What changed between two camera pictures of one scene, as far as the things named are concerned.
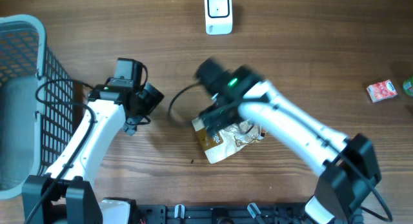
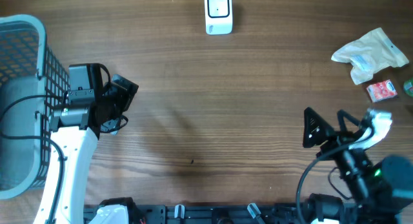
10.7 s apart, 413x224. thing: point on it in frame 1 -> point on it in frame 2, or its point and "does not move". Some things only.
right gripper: (223, 117) -> (341, 137)
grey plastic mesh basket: (37, 102) does not move
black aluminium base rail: (221, 213) does not move
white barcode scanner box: (219, 13) does not move
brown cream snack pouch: (229, 138) -> (372, 53)
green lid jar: (408, 86) does not move
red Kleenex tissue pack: (380, 91) does not move
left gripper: (154, 97) -> (124, 96)
